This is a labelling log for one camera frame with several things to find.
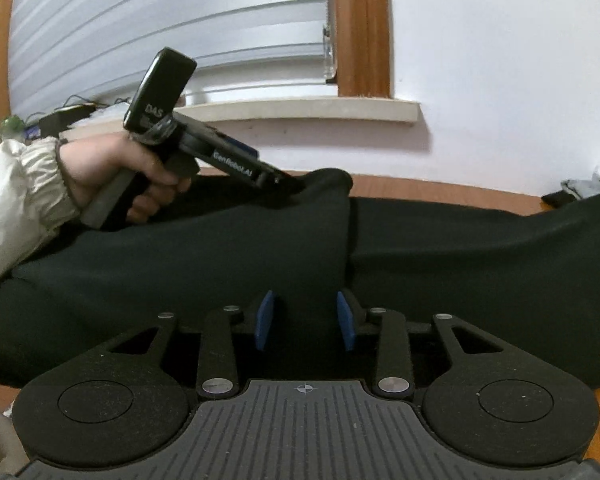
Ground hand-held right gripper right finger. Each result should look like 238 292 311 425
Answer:
335 289 531 397

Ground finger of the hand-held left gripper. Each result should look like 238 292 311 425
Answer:
254 167 307 209

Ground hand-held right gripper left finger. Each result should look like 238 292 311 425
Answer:
87 289 278 399

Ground black sweatpants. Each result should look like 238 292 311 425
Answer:
0 167 600 392

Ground person's left hand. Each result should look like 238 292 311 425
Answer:
59 133 194 224

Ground window blind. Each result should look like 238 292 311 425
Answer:
0 0 331 124

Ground stone window sill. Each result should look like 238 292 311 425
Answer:
55 97 422 142

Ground black power adapter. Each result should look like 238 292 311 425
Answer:
37 104 97 137

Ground green lid shaker bottle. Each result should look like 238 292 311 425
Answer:
0 114 27 137

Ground grey white cloth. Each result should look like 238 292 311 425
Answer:
560 164 600 202

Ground clear blind cord clip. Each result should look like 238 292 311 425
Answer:
322 22 338 83

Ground wooden window frame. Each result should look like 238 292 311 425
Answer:
0 0 394 121

